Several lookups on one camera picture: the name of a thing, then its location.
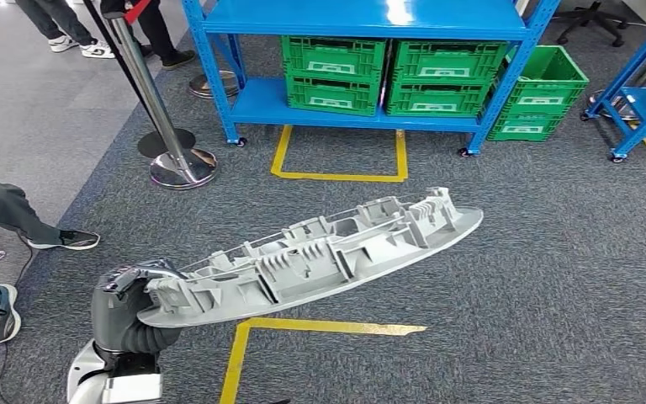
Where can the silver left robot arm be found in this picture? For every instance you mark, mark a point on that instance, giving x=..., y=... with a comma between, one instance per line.
x=86, y=368

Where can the chrome stanchion base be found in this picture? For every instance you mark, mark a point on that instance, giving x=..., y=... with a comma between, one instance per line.
x=206, y=83
x=599, y=100

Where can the grey plastic hubcap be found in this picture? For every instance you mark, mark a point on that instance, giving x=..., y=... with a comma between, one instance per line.
x=445, y=231

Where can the black stanchion post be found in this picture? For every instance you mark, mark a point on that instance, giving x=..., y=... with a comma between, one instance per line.
x=161, y=142

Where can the chrome stanchion post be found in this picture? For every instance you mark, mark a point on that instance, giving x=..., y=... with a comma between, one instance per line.
x=181, y=167

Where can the blue metal shelf rack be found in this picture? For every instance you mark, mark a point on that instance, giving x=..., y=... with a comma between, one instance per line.
x=356, y=17
x=643, y=100

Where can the person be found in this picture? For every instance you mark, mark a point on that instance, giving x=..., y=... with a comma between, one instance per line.
x=156, y=33
x=50, y=17
x=0, y=206

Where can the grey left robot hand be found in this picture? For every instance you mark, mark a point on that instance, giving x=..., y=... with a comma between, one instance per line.
x=111, y=312

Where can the black office chair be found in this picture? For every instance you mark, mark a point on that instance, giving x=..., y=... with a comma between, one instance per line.
x=593, y=17

